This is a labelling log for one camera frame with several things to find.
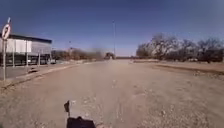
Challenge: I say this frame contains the distant brown trees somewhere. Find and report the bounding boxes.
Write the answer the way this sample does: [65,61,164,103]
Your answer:
[51,47,105,62]

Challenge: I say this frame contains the tall thin pole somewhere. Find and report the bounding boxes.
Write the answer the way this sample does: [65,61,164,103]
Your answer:
[112,20,117,60]

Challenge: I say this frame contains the flat-roofed building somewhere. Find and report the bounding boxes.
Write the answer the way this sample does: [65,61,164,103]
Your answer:
[0,34,54,67]

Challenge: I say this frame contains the grey asphalt road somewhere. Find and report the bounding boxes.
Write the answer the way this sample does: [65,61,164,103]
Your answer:
[0,63,69,81]

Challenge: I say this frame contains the kerb strip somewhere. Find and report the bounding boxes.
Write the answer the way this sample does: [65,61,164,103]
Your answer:
[0,63,80,90]

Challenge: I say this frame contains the row of bare trees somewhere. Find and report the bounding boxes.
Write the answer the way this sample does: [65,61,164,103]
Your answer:
[135,32,224,64]

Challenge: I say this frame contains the pale gravel dirt ground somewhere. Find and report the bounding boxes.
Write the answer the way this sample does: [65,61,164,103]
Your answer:
[0,59,224,128]

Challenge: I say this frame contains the round sign on pole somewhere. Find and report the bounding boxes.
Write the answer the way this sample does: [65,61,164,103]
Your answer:
[0,17,12,82]

